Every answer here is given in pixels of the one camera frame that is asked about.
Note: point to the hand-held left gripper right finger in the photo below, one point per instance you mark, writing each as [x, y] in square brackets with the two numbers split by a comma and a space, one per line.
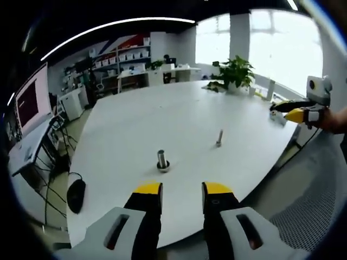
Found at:
[219, 216]

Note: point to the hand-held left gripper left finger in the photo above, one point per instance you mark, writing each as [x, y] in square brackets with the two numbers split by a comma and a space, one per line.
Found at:
[146, 216]

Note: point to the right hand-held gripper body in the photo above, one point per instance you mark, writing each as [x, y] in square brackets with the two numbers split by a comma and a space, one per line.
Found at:
[321, 92]

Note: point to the thick threaded steel stud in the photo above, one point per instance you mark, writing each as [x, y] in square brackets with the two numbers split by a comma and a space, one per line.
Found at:
[161, 157]

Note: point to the thin threaded steel stud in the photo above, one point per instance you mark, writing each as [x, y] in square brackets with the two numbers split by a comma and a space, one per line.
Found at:
[219, 136]

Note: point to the white game controller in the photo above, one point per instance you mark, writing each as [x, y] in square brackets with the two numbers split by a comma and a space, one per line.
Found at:
[277, 119]

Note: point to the white cylinder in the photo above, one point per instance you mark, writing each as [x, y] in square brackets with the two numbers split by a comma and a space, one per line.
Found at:
[270, 90]

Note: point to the large potted green plant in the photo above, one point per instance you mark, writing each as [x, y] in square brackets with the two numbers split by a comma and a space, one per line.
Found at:
[236, 71]

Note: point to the black computer mouse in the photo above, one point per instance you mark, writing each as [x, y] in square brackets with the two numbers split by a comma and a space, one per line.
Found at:
[76, 196]

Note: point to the grey mesh office chair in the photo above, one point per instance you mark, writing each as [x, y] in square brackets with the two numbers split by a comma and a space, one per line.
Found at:
[311, 195]

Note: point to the white monitor desk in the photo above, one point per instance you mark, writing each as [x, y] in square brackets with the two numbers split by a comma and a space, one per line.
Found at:
[29, 151]

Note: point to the white side desk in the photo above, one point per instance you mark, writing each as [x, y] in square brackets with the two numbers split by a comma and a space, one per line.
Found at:
[135, 75]

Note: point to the small potted green plant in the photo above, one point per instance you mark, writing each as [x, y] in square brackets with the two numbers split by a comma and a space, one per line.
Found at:
[155, 65]

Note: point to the storage shelf rack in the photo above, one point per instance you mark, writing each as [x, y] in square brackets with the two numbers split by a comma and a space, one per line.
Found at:
[122, 58]

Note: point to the long curved ceiling light strip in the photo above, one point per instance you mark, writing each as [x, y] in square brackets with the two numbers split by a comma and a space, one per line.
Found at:
[108, 27]

